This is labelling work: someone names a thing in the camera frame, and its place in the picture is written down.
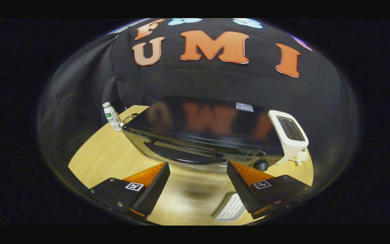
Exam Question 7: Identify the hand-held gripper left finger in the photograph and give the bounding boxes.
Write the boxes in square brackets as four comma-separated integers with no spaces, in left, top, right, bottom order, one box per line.
[87,162,171,221]

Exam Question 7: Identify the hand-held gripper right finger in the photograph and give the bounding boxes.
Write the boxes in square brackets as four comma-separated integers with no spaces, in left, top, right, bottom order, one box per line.
[226,161,313,220]

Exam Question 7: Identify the black toaster oven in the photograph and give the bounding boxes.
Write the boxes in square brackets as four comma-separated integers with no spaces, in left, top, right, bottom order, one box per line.
[122,96,285,174]

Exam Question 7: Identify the white slot toaster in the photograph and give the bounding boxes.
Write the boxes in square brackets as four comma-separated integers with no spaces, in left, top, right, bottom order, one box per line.
[267,110,309,165]

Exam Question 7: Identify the white ribbed tray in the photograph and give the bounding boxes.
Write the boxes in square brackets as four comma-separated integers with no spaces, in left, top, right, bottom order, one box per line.
[213,192,247,223]

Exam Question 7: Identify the white bottle with green label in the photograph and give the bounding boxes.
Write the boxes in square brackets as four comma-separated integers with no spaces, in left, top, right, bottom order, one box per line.
[102,102,124,132]

